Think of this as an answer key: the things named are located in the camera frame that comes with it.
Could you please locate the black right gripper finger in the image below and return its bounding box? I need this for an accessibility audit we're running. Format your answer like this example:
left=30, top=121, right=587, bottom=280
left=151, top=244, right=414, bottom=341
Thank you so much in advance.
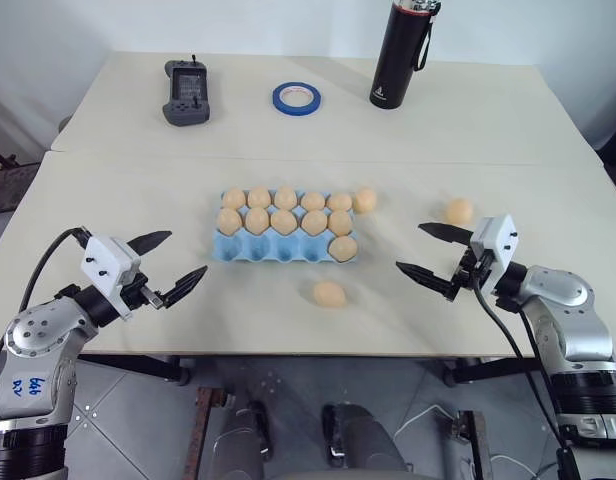
left=395, top=260, right=457, bottom=302
left=418, top=222, right=474, bottom=247

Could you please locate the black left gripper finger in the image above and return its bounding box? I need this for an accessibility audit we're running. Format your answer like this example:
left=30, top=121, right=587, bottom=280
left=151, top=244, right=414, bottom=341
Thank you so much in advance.
left=126, top=230, right=174, bottom=258
left=159, top=265, right=210, bottom=309

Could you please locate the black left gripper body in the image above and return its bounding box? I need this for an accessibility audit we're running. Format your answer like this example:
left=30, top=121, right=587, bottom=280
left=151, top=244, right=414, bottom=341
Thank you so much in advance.
left=118, top=273, right=165, bottom=312

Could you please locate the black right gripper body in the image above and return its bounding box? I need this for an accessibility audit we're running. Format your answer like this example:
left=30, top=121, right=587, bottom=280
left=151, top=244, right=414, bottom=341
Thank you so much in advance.
left=448, top=243, right=495, bottom=302

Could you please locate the light blue egg tray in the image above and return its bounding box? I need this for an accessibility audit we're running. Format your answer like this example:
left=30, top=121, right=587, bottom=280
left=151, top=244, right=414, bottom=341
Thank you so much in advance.
left=211, top=188, right=361, bottom=265

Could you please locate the grey handheld remote controller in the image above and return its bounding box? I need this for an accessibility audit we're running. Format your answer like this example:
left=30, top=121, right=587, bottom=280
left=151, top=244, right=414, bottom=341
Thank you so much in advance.
left=161, top=54, right=212, bottom=127

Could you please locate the rusty metal stand bar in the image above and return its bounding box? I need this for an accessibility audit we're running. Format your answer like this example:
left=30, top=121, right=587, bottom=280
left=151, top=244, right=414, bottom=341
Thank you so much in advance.
left=452, top=409, right=493, bottom=480
left=189, top=386, right=225, bottom=480

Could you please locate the dark rounded robot leg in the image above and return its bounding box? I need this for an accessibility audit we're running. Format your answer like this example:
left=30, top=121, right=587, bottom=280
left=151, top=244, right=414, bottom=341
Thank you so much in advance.
left=211, top=398, right=275, bottom=480
left=321, top=402, right=415, bottom=480

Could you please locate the dark background object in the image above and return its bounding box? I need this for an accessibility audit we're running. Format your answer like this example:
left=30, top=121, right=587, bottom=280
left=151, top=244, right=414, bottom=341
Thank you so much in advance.
left=586, top=112, right=616, bottom=204

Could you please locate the blue tape roll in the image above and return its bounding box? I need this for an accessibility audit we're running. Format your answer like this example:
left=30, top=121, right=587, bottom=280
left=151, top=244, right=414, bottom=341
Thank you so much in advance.
left=272, top=80, right=324, bottom=118

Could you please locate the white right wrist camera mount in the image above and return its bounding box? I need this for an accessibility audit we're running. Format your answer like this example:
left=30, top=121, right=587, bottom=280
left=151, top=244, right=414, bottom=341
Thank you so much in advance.
left=468, top=214, right=519, bottom=294

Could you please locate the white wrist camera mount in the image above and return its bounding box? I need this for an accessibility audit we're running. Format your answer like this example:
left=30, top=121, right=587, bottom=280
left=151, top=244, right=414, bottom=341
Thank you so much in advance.
left=468, top=214, right=519, bottom=294
left=80, top=234, right=142, bottom=319

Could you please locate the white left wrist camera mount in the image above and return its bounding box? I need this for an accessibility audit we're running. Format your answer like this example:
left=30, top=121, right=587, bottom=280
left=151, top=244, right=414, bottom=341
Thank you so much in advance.
left=80, top=234, right=142, bottom=319

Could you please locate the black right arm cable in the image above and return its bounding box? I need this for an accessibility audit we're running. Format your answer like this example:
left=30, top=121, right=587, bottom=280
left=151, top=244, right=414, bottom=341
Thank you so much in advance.
left=469, top=285, right=575, bottom=480

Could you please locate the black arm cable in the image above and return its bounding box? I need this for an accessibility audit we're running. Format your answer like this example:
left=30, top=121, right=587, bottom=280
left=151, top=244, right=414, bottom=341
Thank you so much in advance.
left=469, top=285, right=575, bottom=480
left=0, top=226, right=92, bottom=382

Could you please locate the black table frame bar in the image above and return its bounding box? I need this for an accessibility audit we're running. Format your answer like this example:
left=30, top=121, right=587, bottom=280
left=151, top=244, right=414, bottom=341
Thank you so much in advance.
left=441, top=356, right=540, bottom=388
left=76, top=354, right=195, bottom=387

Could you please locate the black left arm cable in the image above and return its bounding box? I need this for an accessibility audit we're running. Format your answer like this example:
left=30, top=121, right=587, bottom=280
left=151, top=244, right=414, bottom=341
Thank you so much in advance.
left=0, top=226, right=92, bottom=382

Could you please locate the white floor cable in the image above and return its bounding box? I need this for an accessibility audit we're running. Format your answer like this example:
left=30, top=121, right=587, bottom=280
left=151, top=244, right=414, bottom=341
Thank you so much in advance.
left=396, top=403, right=560, bottom=480

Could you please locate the black bottle with strap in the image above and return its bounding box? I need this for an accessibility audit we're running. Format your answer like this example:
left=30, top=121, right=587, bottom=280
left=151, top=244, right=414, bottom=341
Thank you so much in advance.
left=369, top=0, right=446, bottom=109

